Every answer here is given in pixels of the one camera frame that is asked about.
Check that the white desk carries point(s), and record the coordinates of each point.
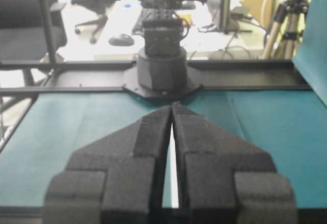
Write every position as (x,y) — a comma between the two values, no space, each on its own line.
(135,31)

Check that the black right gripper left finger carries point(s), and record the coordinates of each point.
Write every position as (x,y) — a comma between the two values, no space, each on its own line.
(116,179)

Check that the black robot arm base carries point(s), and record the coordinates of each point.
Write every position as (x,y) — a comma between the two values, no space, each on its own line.
(161,70)

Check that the camera tripod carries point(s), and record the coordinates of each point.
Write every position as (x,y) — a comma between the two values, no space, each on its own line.
(284,33)

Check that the black metal table frame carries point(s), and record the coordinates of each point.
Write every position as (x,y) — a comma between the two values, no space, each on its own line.
(81,102)

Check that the black computer mouse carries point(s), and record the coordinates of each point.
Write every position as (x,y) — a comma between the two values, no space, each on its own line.
(121,40)

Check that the teal backdrop sheet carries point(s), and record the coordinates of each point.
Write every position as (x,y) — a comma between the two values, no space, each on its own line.
(310,59)

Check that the black monitor stand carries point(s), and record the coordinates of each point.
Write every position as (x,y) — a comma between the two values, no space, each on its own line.
(229,17)

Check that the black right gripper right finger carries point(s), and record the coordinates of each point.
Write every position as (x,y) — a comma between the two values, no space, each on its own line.
(225,179)

